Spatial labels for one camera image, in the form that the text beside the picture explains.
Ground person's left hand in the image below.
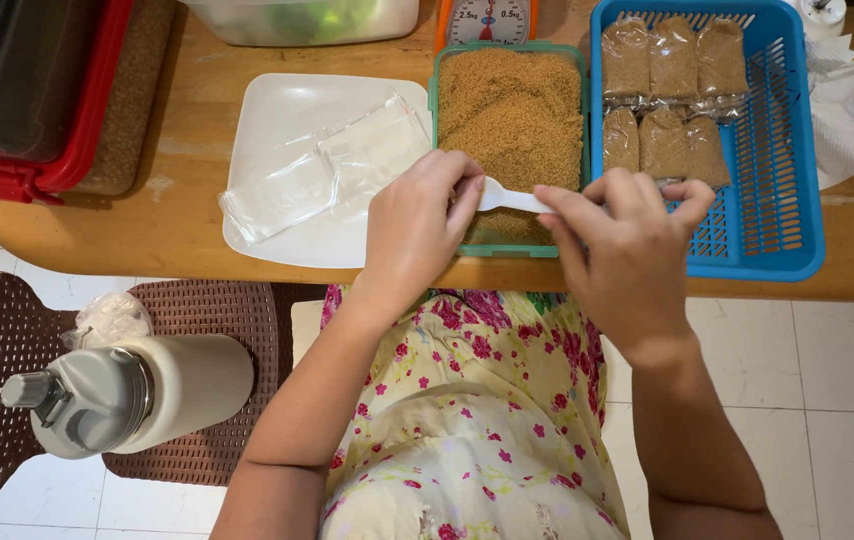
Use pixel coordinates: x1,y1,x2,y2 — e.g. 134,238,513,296
354,149,487,316

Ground person's right hand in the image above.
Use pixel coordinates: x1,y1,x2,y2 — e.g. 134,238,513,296
532,167,718,366

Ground white plastic spoon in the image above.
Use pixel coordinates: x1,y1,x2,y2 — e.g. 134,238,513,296
475,176,557,216

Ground green rimmed plastic container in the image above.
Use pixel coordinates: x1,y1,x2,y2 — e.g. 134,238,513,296
427,40,592,260

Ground brown sugar granules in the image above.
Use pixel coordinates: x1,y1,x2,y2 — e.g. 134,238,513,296
437,48,585,248

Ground stack of clear plastic bags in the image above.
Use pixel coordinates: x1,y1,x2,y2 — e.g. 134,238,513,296
217,93,433,246

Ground orange kitchen scale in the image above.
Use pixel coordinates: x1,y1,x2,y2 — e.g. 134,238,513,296
432,0,541,54

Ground white square tray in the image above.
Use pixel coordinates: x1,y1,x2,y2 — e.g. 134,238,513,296
220,72,436,270

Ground pile of filled brown packets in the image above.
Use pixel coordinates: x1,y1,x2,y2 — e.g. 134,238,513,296
600,15,751,189

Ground clear tub with green contents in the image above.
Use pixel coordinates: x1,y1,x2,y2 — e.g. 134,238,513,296
178,0,421,48

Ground floral dress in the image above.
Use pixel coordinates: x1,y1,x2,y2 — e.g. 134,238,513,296
317,283,632,540

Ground blue plastic basket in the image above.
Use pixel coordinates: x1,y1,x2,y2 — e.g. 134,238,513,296
589,0,828,284

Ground brown cork board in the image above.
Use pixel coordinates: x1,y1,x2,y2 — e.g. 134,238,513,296
73,0,178,198

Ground cream thermos bottle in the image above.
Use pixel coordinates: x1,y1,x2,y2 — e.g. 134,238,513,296
0,333,256,461

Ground crumpled white plastic bag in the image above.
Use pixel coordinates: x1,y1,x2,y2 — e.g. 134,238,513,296
60,291,155,353

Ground white tissue paper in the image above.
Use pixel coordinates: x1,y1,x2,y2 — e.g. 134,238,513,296
802,33,854,191

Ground white bottle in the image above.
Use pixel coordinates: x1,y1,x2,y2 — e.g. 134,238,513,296
785,0,848,41

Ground red rimmed storage box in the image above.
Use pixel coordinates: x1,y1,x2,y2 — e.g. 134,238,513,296
0,0,136,208

